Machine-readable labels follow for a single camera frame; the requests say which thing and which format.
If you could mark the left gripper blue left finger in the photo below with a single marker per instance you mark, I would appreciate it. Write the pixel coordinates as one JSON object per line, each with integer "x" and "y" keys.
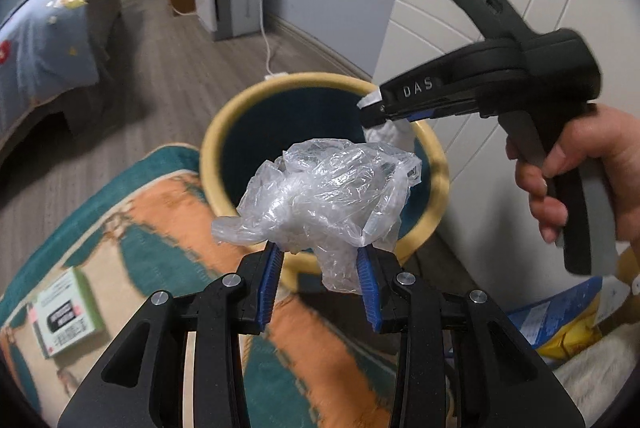
{"x": 261, "y": 273}

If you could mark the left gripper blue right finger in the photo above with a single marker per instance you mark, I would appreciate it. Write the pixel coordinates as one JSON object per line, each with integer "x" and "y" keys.
{"x": 377, "y": 271}

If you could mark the clear plastic bag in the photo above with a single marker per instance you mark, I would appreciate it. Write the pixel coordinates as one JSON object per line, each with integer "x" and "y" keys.
{"x": 330, "y": 197}

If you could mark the white purple tissue wad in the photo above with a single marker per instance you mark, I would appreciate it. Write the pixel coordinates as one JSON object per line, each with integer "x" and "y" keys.
{"x": 397, "y": 134}

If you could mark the yellow teal trash bin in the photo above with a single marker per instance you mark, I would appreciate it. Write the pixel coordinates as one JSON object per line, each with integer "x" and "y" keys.
{"x": 269, "y": 117}

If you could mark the blue yellow bag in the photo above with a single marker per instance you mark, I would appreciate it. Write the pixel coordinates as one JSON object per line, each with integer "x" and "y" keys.
{"x": 568, "y": 323}

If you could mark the white power strip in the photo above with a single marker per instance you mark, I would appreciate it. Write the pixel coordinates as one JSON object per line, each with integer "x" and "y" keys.
{"x": 272, "y": 76}

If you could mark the green white medicine box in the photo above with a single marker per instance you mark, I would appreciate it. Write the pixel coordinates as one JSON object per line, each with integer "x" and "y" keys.
{"x": 64, "y": 314}

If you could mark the bed with blue quilt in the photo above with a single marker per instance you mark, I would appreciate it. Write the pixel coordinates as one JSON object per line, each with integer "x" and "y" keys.
{"x": 49, "y": 47}

